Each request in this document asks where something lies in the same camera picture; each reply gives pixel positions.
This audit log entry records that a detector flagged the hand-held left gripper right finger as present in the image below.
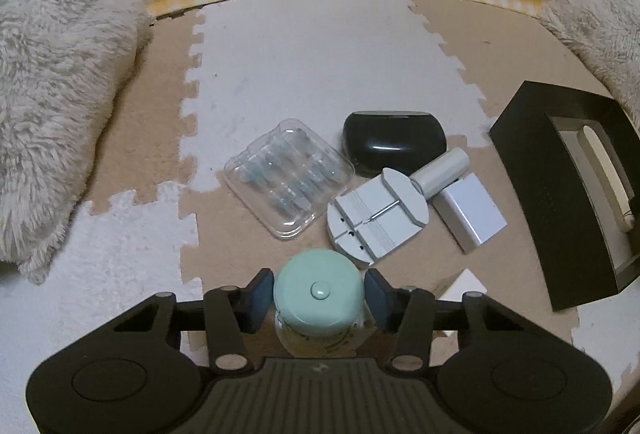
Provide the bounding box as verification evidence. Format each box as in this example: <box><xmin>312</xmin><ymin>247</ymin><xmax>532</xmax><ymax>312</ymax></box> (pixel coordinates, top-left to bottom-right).
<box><xmin>364</xmin><ymin>268</ymin><xmax>538</xmax><ymax>374</ymax></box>

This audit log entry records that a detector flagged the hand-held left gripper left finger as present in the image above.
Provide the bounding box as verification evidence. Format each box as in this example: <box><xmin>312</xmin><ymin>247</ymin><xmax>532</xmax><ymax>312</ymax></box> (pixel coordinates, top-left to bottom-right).
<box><xmin>102</xmin><ymin>268</ymin><xmax>275</xmax><ymax>374</ymax></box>

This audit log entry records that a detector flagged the jar with mint green lid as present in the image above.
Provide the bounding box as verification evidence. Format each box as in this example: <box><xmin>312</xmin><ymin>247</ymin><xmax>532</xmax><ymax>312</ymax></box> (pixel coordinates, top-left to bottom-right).
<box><xmin>272</xmin><ymin>248</ymin><xmax>373</xmax><ymax>359</ymax></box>

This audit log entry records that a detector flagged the clear plastic blister case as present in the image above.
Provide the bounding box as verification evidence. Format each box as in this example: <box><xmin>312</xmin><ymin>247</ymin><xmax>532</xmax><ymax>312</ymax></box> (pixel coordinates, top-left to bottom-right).
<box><xmin>220</xmin><ymin>118</ymin><xmax>355</xmax><ymax>241</ymax></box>

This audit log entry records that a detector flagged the white rectangular power adapter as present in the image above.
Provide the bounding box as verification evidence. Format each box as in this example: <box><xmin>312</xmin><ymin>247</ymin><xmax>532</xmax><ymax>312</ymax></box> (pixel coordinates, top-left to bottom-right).
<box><xmin>431</xmin><ymin>173</ymin><xmax>508</xmax><ymax>255</ymax></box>

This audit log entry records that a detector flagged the black storage box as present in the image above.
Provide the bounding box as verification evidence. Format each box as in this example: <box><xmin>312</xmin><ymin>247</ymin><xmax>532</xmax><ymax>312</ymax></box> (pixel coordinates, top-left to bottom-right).
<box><xmin>489</xmin><ymin>81</ymin><xmax>640</xmax><ymax>312</ymax></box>

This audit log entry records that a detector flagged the grey watch link remover tool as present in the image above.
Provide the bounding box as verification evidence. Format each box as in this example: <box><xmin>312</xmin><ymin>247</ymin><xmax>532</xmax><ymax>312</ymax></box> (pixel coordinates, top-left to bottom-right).
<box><xmin>326</xmin><ymin>147</ymin><xmax>471</xmax><ymax>265</ymax></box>

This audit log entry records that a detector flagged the white paper card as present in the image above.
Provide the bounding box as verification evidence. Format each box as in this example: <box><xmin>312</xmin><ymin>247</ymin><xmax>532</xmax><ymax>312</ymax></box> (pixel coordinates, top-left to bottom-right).
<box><xmin>437</xmin><ymin>268</ymin><xmax>488</xmax><ymax>332</ymax></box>

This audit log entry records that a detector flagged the black oval case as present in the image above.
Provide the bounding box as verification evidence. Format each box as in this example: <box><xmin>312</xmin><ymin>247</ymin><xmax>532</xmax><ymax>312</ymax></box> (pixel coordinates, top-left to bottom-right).
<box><xmin>342</xmin><ymin>111</ymin><xmax>447</xmax><ymax>177</ymax></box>

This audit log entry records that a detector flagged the white foam puzzle mat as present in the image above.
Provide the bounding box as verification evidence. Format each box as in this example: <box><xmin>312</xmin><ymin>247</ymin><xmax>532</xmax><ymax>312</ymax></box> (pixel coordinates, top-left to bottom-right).
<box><xmin>182</xmin><ymin>0</ymin><xmax>490</xmax><ymax>195</ymax></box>
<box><xmin>0</xmin><ymin>181</ymin><xmax>202</xmax><ymax>434</ymax></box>

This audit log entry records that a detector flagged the fluffy cream cushion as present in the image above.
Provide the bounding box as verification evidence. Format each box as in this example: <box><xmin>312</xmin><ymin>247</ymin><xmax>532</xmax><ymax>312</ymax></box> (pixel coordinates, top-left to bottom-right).
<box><xmin>0</xmin><ymin>0</ymin><xmax>151</xmax><ymax>285</ymax></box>
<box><xmin>537</xmin><ymin>0</ymin><xmax>640</xmax><ymax>115</ymax></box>

